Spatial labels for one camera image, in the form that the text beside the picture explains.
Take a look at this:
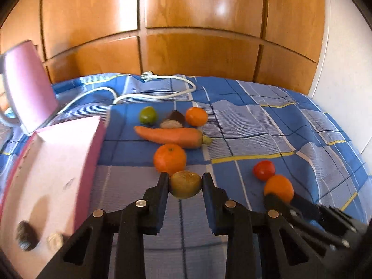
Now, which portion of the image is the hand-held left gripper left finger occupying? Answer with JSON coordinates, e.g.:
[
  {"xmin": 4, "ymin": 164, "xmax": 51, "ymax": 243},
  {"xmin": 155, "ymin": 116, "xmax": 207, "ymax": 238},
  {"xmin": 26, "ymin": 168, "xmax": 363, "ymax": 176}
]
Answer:
[{"xmin": 36, "ymin": 172, "xmax": 169, "ymax": 279}]

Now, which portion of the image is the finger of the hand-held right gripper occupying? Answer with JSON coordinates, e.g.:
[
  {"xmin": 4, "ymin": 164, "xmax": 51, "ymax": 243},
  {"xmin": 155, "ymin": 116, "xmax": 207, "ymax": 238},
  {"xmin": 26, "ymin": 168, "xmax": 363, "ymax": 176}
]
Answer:
[
  {"xmin": 291, "ymin": 195, "xmax": 327, "ymax": 222},
  {"xmin": 263, "ymin": 193, "xmax": 352, "ymax": 250}
]

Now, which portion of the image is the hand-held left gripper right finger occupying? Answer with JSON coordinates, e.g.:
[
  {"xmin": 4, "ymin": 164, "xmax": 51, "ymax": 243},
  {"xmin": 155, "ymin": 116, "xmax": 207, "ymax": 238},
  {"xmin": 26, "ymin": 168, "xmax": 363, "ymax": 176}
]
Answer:
[{"xmin": 202, "ymin": 172, "xmax": 324, "ymax": 279}]

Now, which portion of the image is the orange mandarin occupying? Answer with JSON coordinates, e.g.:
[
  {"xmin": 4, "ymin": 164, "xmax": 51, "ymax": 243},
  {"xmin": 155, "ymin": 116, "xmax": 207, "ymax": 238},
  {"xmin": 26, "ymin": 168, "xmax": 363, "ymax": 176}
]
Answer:
[
  {"xmin": 264, "ymin": 175, "xmax": 295, "ymax": 203},
  {"xmin": 153, "ymin": 143, "xmax": 187, "ymax": 175},
  {"xmin": 185, "ymin": 107, "xmax": 209, "ymax": 127}
]

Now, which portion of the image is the brown kiwi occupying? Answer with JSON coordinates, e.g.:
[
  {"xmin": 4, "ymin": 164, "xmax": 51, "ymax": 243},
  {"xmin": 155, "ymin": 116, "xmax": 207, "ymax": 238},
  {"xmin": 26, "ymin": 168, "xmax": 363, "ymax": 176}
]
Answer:
[{"xmin": 170, "ymin": 171, "xmax": 202, "ymax": 199}]

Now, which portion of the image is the red tomato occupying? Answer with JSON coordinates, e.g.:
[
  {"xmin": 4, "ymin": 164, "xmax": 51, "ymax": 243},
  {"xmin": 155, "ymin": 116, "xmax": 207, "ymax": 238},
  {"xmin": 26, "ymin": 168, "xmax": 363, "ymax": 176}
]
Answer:
[{"xmin": 253, "ymin": 160, "xmax": 276, "ymax": 181}]

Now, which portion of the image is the orange carrot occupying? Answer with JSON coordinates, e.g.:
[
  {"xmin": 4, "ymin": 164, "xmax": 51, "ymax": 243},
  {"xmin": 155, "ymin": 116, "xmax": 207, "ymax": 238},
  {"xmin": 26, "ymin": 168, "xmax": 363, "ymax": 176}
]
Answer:
[{"xmin": 134, "ymin": 126, "xmax": 213, "ymax": 149}]

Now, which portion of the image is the green tomato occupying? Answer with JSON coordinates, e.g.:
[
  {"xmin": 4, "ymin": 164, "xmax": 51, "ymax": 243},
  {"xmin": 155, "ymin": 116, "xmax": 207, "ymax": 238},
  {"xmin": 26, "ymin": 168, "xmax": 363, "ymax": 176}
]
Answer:
[{"xmin": 138, "ymin": 106, "xmax": 158, "ymax": 126}]

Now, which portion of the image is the pink tray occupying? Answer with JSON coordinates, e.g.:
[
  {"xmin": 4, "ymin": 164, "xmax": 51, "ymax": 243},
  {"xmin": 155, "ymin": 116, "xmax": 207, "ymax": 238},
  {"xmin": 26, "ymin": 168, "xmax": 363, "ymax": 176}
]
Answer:
[{"xmin": 0, "ymin": 116, "xmax": 108, "ymax": 279}]

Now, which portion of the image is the wooden wardrobe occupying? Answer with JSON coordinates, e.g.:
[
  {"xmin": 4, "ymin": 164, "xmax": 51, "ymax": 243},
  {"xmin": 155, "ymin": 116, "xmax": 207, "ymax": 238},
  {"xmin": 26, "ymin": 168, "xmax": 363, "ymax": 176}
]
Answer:
[{"xmin": 0, "ymin": 0, "xmax": 326, "ymax": 95}]

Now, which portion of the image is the pink electric kettle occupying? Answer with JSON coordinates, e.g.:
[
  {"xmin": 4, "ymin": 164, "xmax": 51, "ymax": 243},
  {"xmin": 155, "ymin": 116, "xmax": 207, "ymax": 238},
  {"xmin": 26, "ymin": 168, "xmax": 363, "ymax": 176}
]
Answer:
[{"xmin": 0, "ymin": 40, "xmax": 59, "ymax": 136}]

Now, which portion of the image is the white power cable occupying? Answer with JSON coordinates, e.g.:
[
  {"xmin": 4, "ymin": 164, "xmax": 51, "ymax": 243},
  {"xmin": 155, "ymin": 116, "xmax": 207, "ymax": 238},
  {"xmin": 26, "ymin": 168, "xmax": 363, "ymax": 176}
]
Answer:
[{"xmin": 56, "ymin": 74, "xmax": 196, "ymax": 115}]

